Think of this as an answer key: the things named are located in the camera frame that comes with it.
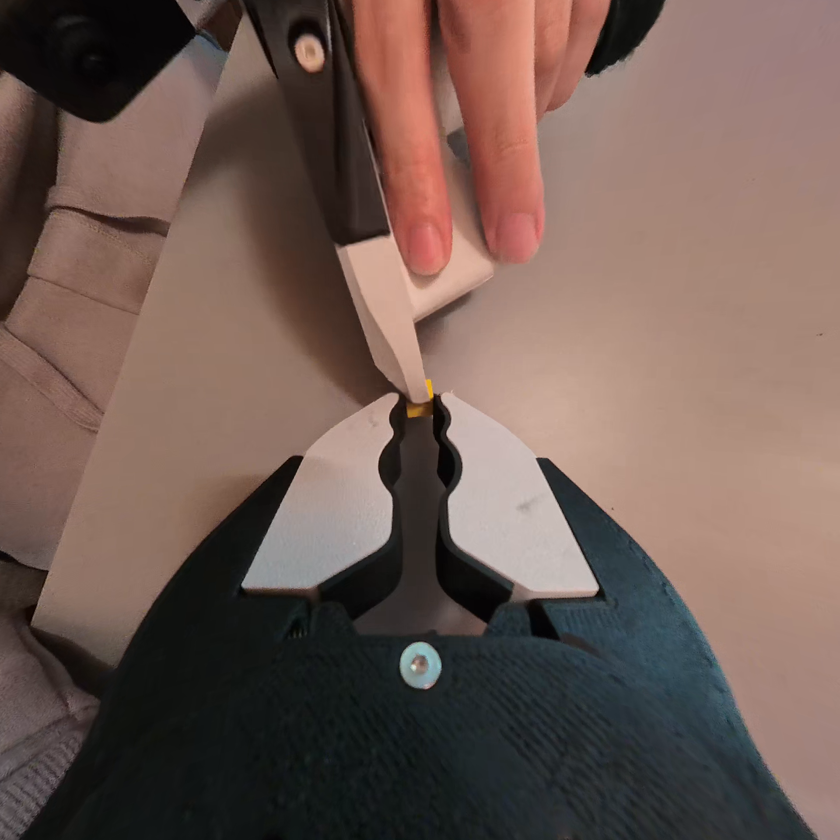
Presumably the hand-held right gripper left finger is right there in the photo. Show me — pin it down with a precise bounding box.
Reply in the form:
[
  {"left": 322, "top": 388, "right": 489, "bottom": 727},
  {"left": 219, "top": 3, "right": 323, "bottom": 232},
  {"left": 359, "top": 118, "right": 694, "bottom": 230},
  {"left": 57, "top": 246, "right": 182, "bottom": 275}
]
[{"left": 242, "top": 390, "right": 400, "bottom": 599}]

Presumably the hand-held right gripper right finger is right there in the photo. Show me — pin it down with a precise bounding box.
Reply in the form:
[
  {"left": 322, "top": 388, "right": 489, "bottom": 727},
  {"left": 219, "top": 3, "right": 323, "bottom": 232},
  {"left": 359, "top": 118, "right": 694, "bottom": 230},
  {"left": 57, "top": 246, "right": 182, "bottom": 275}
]
[{"left": 436, "top": 390, "right": 606, "bottom": 603}]

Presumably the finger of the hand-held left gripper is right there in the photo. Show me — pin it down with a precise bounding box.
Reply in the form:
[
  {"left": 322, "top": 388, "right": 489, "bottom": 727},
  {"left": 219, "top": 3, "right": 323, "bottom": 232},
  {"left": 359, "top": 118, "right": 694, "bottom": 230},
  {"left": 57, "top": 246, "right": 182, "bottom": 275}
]
[{"left": 243, "top": 0, "right": 498, "bottom": 403}]

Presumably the grey desk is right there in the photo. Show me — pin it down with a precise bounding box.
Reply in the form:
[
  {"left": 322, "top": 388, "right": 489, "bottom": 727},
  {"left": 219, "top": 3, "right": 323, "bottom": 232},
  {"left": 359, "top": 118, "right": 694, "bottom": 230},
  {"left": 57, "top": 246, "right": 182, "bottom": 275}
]
[{"left": 33, "top": 0, "right": 840, "bottom": 840}]

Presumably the person's left hand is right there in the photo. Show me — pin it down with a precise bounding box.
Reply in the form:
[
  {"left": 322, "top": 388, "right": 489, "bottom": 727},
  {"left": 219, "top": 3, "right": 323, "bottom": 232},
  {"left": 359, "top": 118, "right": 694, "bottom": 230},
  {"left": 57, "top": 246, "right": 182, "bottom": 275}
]
[{"left": 350, "top": 0, "right": 613, "bottom": 278}]

